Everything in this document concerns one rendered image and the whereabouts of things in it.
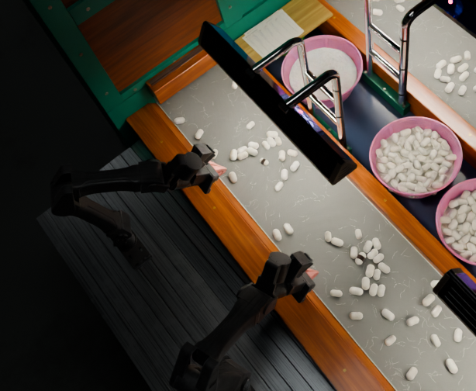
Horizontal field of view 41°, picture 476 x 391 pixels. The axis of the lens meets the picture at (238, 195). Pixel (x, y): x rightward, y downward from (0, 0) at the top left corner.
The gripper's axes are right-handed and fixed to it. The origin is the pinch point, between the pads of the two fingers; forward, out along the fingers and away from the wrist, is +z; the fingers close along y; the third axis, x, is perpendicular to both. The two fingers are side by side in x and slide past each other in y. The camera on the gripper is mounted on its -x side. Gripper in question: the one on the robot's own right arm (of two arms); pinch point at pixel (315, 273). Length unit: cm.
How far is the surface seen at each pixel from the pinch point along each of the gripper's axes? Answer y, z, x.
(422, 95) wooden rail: 26, 50, -38
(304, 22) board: 74, 42, -33
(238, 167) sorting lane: 45.7, 8.0, 2.3
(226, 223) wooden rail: 31.1, -4.2, 10.0
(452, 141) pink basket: 9, 48, -34
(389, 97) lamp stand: 35, 49, -30
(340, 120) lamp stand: 29.5, 20.7, -27.7
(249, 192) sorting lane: 36.0, 6.1, 4.2
